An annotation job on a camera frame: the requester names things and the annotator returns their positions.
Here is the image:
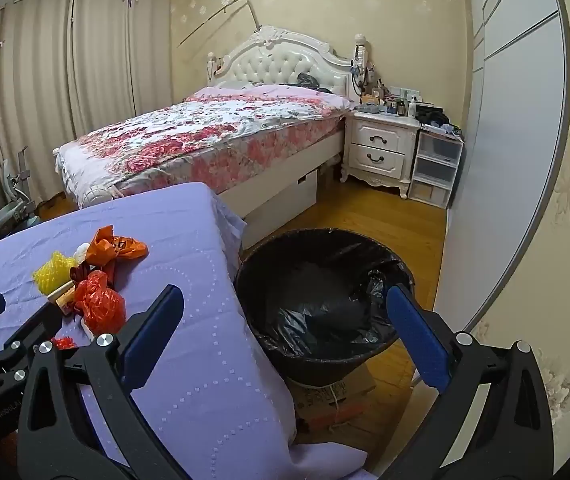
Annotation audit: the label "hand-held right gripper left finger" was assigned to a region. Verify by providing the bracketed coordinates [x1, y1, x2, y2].
[17, 284, 186, 480]

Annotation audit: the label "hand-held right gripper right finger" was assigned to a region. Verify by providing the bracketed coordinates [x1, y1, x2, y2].
[365, 284, 556, 480]

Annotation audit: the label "red plastic bag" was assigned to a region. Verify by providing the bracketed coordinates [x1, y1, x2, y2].
[74, 270, 128, 336]

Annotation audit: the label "orange plastic bag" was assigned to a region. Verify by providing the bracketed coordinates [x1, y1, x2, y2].
[86, 225, 150, 281]

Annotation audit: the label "black trash bin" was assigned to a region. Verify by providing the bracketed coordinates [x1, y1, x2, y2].
[235, 228, 416, 387]

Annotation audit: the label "black bin liner bag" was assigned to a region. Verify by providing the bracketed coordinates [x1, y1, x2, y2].
[235, 228, 416, 361]

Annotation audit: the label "purple quilted cloth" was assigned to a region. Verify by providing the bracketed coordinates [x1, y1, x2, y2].
[0, 181, 371, 480]

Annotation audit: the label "flat cardboard box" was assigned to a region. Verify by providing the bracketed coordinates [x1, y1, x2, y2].
[285, 367, 378, 436]

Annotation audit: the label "clear plastic drawer unit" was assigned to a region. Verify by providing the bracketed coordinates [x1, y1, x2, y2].
[407, 127, 466, 209]

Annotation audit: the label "white under-bed storage box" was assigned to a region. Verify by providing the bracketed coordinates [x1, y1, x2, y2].
[242, 170, 318, 221]

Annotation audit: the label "floral bedspread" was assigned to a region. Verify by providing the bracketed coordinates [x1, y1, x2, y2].
[54, 85, 353, 208]

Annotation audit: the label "white nightstand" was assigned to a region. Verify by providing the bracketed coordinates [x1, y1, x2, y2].
[340, 109, 423, 200]

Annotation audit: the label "grey wardrobe sliding door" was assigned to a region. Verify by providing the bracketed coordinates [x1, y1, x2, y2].
[432, 0, 570, 328]

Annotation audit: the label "pile of dark items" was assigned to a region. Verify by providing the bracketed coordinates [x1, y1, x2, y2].
[417, 105, 466, 141]

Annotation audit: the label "cluster of cosmetic bottles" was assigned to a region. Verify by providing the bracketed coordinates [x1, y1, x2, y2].
[357, 80, 423, 117]

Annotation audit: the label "beige curtains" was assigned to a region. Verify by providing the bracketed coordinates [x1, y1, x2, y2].
[0, 0, 173, 211]

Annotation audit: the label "white bedside lamp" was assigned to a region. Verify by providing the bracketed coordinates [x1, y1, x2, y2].
[354, 33, 370, 81]

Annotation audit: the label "white tufted bed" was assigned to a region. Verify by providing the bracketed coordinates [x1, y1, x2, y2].
[55, 25, 361, 223]

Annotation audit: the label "thin metal rod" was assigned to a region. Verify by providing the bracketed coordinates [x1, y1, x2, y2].
[177, 0, 261, 48]

